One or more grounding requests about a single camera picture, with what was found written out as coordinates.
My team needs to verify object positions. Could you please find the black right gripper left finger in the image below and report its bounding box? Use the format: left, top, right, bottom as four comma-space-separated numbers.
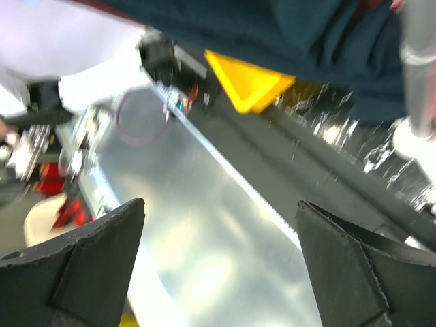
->
1, 198, 144, 326

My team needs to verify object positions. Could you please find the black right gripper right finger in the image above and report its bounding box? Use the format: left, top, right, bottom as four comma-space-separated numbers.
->
296, 201, 435, 326

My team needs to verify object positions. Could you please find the navy tank top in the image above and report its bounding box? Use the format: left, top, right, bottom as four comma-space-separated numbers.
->
98, 0, 409, 125

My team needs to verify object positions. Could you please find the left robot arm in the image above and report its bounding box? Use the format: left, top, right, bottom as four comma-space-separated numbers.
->
1, 1, 150, 133

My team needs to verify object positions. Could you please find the yellow plastic tray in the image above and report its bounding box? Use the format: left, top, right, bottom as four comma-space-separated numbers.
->
205, 50, 296, 114

